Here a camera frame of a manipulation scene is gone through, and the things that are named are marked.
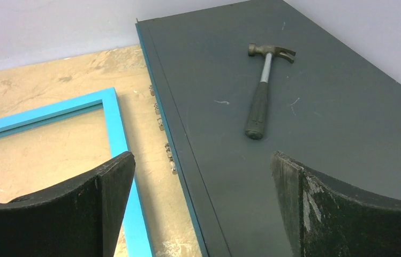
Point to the blue wooden picture frame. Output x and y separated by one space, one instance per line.
134 222

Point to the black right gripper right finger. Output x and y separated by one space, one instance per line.
324 216

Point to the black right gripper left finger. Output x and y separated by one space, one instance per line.
81 216

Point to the dark grey flat box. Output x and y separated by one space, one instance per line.
330 109

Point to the claw hammer with grey handle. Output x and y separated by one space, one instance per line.
256 122

